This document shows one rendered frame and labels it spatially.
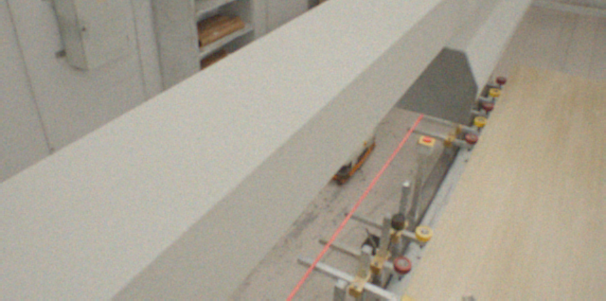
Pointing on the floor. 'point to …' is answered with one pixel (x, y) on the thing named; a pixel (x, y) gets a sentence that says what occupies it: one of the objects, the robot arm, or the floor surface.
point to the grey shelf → (174, 8)
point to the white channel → (229, 148)
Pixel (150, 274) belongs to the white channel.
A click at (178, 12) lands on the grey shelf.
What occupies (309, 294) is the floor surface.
